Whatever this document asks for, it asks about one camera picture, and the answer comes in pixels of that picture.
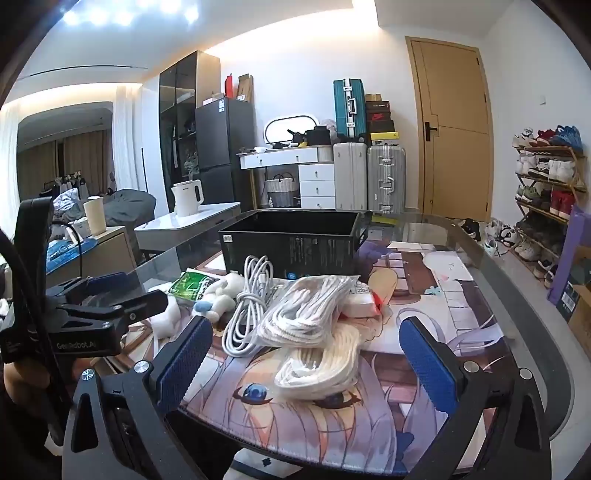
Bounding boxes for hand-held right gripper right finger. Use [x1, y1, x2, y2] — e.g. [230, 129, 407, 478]
[399, 318, 552, 480]

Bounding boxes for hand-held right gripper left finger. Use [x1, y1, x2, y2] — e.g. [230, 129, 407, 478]
[62, 316, 214, 480]

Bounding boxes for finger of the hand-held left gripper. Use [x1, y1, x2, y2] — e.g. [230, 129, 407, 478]
[62, 291, 169, 328]
[46, 272, 129, 305]

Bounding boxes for white and blue plush toy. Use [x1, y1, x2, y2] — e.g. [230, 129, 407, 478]
[193, 272, 251, 325]

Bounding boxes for red and white packet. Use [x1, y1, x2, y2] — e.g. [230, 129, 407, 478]
[341, 281, 385, 320]

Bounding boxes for white rope bundle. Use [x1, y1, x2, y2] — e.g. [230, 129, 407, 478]
[274, 323, 362, 402]

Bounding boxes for bagged white rope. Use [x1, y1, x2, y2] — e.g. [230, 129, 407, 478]
[254, 274, 362, 348]

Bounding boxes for black cardboard box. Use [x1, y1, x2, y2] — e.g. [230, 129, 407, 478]
[217, 209, 373, 281]

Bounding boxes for person's left hand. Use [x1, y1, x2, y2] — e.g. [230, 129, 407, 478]
[2, 362, 52, 409]

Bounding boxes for wooden nightstand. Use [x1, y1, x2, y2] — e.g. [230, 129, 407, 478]
[45, 225, 140, 288]

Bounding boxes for white fluffy plush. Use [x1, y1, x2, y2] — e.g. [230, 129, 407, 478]
[152, 295, 185, 341]

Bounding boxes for blue packet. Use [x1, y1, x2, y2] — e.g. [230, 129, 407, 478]
[46, 239, 89, 269]

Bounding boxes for green packet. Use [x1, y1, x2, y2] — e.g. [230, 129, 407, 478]
[167, 271, 219, 309]

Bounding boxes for beige cylinder container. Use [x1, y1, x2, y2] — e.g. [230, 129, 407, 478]
[83, 196, 108, 236]

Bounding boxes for printed desk mat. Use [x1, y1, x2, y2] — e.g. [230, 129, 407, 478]
[111, 240, 517, 480]

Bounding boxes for grey bean bag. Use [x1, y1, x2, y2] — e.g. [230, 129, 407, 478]
[103, 188, 158, 228]

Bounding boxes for crumpled bedding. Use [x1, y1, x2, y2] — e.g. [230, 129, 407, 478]
[50, 186, 87, 219]

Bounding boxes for white side table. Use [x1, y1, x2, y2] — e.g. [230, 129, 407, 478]
[134, 202, 242, 253]

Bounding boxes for white electric kettle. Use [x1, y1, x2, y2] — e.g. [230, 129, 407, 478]
[171, 178, 204, 218]

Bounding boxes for brown curtains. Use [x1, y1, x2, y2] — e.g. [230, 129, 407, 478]
[17, 128, 112, 197]

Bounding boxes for white curtain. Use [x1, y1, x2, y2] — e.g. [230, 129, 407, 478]
[113, 87, 145, 195]

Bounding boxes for pile of loose shoes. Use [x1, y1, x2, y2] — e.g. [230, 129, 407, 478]
[458, 217, 523, 260]

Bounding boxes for brown cardboard box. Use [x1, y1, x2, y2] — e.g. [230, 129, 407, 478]
[567, 285, 591, 348]

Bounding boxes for purple box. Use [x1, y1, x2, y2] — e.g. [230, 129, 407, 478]
[547, 203, 591, 306]

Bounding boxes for black fridge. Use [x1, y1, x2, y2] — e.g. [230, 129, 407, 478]
[194, 97, 257, 214]

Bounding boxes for wicker basket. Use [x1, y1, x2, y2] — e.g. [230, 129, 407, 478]
[265, 174, 301, 208]

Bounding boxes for dark glass cabinet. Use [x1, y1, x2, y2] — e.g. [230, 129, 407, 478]
[159, 50, 222, 214]

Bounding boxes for silver suitcase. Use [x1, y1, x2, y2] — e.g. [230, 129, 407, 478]
[366, 145, 407, 215]

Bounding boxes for white suitcase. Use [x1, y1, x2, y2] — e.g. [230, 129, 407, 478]
[333, 141, 369, 212]

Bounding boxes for white vanity desk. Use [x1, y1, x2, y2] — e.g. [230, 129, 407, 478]
[237, 146, 336, 212]

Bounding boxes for shoe rack with sneakers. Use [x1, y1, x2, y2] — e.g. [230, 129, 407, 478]
[512, 124, 588, 289]

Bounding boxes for oval mirror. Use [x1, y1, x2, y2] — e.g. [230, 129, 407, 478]
[263, 115, 315, 145]

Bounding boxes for wooden door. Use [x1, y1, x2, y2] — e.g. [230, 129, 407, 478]
[406, 36, 495, 223]

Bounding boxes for black bag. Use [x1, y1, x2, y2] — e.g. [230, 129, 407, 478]
[304, 125, 331, 147]

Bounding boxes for stack of shoe boxes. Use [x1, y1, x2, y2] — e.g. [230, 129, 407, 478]
[364, 93, 400, 147]

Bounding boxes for teal suitcase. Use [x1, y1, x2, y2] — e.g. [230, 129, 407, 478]
[333, 78, 366, 140]

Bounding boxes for coiled white cable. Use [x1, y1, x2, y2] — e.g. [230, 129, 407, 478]
[222, 255, 279, 357]

